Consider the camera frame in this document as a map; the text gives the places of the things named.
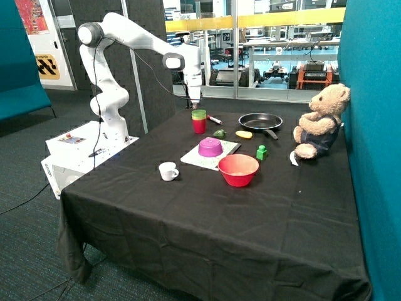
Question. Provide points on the black pen on cabinet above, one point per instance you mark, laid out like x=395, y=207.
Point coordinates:
x=96, y=152

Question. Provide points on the yellow black sign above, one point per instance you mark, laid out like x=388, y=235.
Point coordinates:
x=47, y=67

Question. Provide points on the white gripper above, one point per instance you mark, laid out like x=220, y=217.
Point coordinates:
x=193, y=85

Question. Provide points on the beige teddy bear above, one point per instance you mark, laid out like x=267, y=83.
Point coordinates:
x=317, y=131

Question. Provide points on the green speckled cutting board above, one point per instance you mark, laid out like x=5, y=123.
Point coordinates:
x=193, y=157

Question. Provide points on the red plastic bowl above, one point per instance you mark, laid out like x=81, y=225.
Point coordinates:
x=238, y=169

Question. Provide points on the red wall poster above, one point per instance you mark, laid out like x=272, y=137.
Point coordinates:
x=32, y=16

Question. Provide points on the yellow toy vegetable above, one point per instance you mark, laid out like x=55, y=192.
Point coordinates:
x=244, y=134

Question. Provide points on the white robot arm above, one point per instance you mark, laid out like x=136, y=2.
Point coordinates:
x=130, y=86

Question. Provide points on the teal sofa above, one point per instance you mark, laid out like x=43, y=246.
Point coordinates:
x=21, y=89

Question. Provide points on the red and white marker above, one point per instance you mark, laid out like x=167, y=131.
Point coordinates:
x=213, y=119

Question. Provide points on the green plastic cup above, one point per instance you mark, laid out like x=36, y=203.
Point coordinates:
x=198, y=113

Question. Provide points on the orange black equipment rack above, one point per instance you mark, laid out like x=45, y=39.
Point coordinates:
x=314, y=75

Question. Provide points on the black tripod stand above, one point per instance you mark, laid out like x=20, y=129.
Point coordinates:
x=188, y=100

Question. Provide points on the pink-red plastic cup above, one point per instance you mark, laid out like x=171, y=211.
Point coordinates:
x=199, y=126

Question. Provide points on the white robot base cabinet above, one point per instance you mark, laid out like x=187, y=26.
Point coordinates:
x=68, y=153

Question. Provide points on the black tablecloth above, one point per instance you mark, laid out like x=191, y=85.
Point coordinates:
x=291, y=234

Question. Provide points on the purple upturned plastic bowl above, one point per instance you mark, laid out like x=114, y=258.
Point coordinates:
x=210, y=147

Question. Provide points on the black frying pan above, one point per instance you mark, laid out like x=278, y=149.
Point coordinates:
x=261, y=122

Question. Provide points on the green toy block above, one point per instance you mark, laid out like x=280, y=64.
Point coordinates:
x=261, y=153

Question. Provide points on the white ceramic mug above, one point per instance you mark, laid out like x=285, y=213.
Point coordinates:
x=168, y=171

